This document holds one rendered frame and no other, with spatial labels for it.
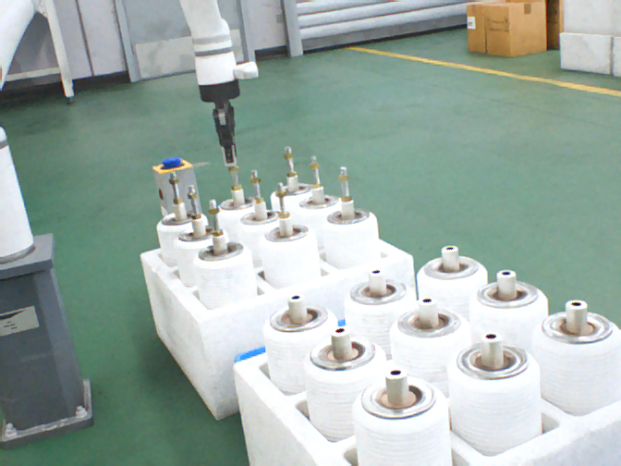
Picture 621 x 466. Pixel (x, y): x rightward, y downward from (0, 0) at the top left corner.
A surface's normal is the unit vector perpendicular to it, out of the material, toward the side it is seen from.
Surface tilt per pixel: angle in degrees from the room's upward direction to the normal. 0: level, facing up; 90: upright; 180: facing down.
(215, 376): 90
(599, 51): 90
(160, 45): 90
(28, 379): 90
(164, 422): 0
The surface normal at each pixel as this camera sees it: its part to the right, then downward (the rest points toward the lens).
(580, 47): -0.94, 0.22
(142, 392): -0.13, -0.94
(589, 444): 0.44, 0.24
